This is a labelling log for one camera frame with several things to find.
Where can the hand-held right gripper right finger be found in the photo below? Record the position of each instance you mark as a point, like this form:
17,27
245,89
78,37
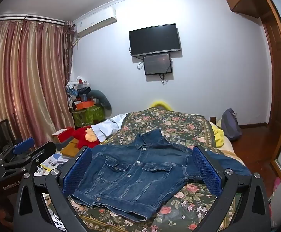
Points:
207,171

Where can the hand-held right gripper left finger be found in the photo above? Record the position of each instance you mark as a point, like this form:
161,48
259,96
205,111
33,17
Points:
78,171

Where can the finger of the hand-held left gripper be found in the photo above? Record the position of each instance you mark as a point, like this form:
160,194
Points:
43,149
23,146

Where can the blue denim jacket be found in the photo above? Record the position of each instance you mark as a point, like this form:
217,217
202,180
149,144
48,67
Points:
130,174

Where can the scattered printed papers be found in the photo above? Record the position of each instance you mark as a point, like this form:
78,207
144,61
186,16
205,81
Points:
52,162

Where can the red box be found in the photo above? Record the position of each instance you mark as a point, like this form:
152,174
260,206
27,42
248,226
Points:
63,135

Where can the brown wooden board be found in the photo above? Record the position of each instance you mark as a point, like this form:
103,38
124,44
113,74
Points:
69,148

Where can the red plush toy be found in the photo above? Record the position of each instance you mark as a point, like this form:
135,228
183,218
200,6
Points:
81,135

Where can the yellow bed sheet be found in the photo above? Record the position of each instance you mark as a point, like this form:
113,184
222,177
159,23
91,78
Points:
219,133

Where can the printed booklet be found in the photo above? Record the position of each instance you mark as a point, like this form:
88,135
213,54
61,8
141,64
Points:
55,217

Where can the grey purple backpack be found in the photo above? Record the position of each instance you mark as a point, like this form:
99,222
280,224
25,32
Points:
230,124

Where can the white cloth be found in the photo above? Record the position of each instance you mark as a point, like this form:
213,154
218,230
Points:
109,127

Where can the green patterned box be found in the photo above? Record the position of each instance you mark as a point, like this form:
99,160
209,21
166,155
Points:
88,117

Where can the green floral blanket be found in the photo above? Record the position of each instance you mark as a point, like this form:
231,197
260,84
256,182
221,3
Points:
179,123

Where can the orange box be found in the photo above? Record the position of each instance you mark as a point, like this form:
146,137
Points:
84,105

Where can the striped pink gold curtain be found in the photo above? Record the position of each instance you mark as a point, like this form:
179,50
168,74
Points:
26,82

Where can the pile of clutter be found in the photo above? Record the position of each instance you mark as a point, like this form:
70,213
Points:
77,89

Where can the pink object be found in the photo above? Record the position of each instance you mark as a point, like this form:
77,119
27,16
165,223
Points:
277,185

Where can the yellow round cushion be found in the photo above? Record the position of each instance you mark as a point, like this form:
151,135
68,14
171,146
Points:
161,104

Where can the white air conditioner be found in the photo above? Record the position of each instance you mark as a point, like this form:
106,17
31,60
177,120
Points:
94,21

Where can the small black wall monitor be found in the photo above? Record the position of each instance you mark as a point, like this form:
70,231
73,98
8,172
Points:
157,64

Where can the white curtain rail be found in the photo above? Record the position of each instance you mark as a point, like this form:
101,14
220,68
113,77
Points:
29,18

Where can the black wall television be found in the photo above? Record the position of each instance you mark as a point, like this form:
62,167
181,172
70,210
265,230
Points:
154,40

